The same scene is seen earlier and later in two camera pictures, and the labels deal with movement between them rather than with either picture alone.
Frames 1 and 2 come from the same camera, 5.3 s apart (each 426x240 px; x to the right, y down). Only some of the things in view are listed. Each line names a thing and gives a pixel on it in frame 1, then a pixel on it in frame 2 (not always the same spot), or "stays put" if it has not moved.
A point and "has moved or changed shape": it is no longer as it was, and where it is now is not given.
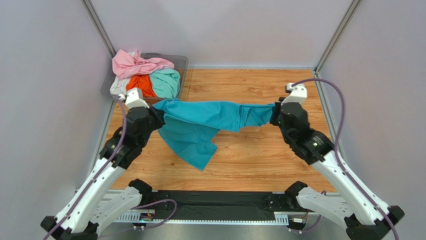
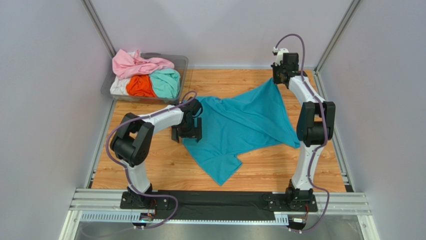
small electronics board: [146, 217] stays put
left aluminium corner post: [98, 26] stays put
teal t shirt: [189, 124] has moved or changed shape
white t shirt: [119, 86] stays put
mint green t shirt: [166, 83] stays put
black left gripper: [158, 114] → [177, 131]
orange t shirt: [143, 82] stays put
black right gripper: [277, 115] → [281, 76]
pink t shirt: [125, 65] stays put
